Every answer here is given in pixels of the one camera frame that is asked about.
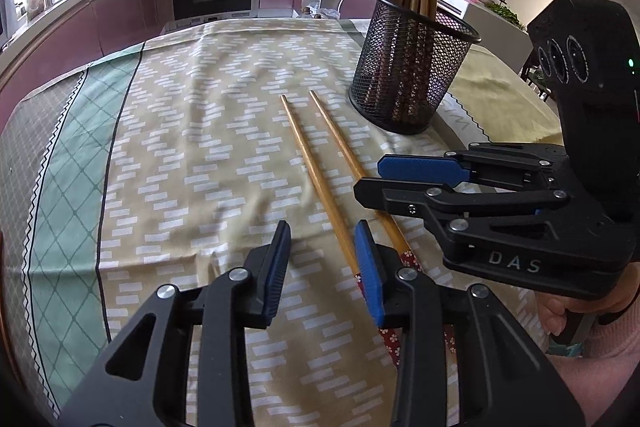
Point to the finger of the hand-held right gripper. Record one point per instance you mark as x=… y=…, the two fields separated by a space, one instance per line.
x=395 y=197
x=420 y=169

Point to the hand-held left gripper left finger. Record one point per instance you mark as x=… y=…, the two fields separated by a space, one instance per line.
x=277 y=277

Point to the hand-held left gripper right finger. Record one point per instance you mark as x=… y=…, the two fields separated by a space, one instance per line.
x=370 y=277

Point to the black mesh utensil holder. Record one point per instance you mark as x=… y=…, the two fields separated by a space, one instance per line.
x=400 y=72

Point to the person's right forearm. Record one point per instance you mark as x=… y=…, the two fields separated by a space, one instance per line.
x=600 y=372

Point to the person's right hand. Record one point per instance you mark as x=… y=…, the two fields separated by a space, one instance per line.
x=550 y=314

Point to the beige patterned tablecloth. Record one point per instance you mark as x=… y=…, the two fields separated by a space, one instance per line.
x=200 y=132

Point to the white cabinet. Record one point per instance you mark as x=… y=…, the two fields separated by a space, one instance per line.
x=480 y=14

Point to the bottles and bags on floor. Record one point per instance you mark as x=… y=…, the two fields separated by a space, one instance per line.
x=320 y=13

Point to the purple kitchen cabinets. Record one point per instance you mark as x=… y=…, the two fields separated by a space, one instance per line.
x=120 y=17

